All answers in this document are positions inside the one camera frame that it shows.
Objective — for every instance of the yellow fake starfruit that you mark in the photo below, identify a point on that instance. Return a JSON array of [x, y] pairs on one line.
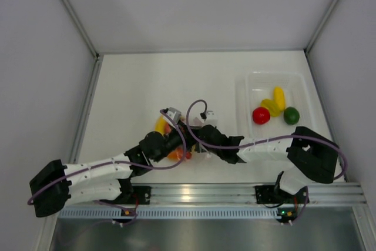
[[271, 106]]

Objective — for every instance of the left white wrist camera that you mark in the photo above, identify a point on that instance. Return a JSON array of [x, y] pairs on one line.
[[174, 114]]

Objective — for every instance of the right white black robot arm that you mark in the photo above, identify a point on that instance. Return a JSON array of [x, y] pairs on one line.
[[313, 158]]

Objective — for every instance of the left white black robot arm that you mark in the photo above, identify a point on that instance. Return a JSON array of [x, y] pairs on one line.
[[58, 185]]

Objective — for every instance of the orange fake mango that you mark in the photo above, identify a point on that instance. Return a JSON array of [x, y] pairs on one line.
[[177, 154]]

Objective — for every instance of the white slotted cable duct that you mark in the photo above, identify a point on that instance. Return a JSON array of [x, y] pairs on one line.
[[174, 213]]

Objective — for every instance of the red fake apple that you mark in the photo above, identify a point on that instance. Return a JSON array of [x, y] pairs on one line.
[[261, 115]]

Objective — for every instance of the yellow fake banana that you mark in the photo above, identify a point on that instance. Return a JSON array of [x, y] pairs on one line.
[[160, 125]]

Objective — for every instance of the white plastic basket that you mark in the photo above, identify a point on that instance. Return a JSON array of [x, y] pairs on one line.
[[251, 89]]

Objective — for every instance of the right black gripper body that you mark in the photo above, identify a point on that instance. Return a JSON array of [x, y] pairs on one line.
[[219, 153]]

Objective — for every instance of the aluminium mounting rail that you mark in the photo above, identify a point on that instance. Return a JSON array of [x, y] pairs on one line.
[[243, 194]]

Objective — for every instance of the clear zip top bag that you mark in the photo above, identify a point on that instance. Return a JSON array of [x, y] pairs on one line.
[[192, 146]]

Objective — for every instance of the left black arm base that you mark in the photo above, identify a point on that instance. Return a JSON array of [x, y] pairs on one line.
[[133, 195]]

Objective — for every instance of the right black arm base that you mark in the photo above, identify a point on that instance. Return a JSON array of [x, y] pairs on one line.
[[272, 196]]

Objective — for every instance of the yellow fake corn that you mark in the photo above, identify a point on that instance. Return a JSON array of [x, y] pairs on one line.
[[279, 98]]

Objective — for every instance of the green fake lime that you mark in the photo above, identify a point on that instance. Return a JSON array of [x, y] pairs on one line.
[[291, 116]]

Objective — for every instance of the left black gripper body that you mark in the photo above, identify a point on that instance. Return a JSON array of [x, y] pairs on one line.
[[173, 140]]

